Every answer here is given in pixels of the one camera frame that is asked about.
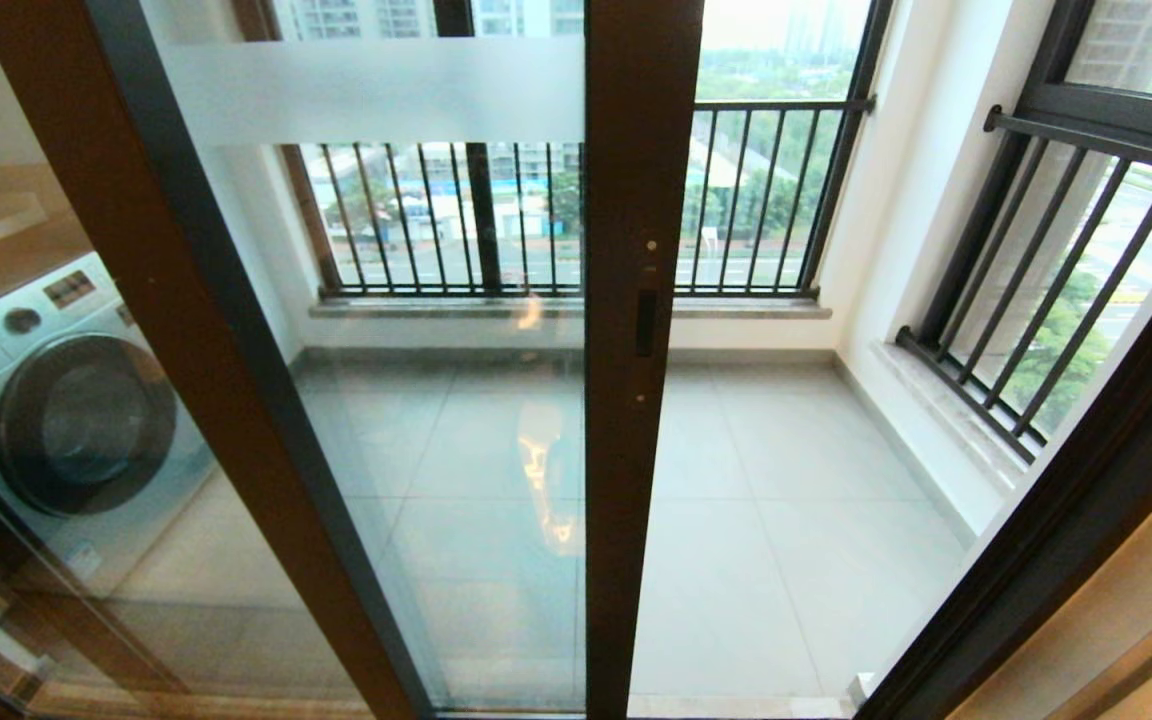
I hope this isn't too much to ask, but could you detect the dark window frame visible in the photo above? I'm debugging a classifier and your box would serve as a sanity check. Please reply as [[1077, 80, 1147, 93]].
[[231, 0, 895, 301], [921, 0, 1152, 346]]

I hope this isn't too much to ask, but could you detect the dark brown door jamb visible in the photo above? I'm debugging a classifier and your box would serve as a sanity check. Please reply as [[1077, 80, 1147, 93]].
[[856, 220, 1152, 720]]

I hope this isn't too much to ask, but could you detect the sliding glass door brown frame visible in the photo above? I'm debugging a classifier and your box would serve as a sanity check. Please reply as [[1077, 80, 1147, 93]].
[[0, 0, 705, 720]]

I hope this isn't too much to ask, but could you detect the white front-load washing machine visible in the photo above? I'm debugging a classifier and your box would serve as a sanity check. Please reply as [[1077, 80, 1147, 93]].
[[0, 252, 217, 606]]

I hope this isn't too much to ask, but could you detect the grey stone window sill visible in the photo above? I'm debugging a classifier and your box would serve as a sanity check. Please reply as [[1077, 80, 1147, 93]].
[[311, 297, 834, 321], [871, 340, 1027, 491]]

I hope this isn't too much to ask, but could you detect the black window guard railing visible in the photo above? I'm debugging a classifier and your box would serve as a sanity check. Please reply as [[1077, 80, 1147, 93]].
[[281, 95, 877, 301], [896, 105, 1152, 463]]

